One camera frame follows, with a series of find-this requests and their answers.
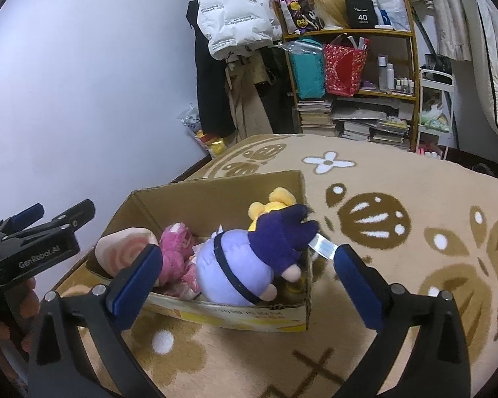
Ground red patterned bag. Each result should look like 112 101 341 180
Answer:
323 35 368 97

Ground white quilt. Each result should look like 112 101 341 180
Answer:
460 0 498 147

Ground white trolley cart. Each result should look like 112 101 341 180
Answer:
417 54 457 160

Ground pink bear plush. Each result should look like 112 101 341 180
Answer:
158 223 200 289

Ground small stack of books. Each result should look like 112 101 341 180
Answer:
296 99 335 137

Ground blond wig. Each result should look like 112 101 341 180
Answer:
309 0 352 31

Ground pink patterned tote bag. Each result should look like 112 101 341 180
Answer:
273 0 318 36

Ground black box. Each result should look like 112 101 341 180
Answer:
345 0 379 30

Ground white puffer jacket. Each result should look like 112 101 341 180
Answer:
197 0 284 61

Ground pink roll plush cushion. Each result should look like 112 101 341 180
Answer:
95 227 160 278

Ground person's left hand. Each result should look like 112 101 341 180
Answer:
0 276 41 355

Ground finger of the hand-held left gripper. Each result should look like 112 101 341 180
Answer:
2 199 96 241
0 203 45 235

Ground black hanging trousers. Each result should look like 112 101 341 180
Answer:
187 0 237 137

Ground beige patterned rug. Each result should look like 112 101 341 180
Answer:
50 133 498 398

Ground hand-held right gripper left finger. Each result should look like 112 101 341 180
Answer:
27 244 164 398

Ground beige hanging trousers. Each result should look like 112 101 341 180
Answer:
224 60 271 142

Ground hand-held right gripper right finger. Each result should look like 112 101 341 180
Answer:
333 244 471 398

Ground teal bag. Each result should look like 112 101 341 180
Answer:
288 38 327 100

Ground cream curtain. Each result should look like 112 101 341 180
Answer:
421 0 470 62

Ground cardboard box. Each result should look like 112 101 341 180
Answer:
85 170 314 333

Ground wooden shelf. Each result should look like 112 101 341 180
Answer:
280 0 421 152

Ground wide stack of books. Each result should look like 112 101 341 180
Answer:
332 103 413 151

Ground clear plastic bag of toys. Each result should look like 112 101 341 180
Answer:
178 103 233 158

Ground black hanging garment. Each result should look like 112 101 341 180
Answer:
255 45 298 135

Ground purple plush doll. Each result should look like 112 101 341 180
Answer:
195 203 339 304

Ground yellow plush toy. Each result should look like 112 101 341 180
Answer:
248 187 305 296

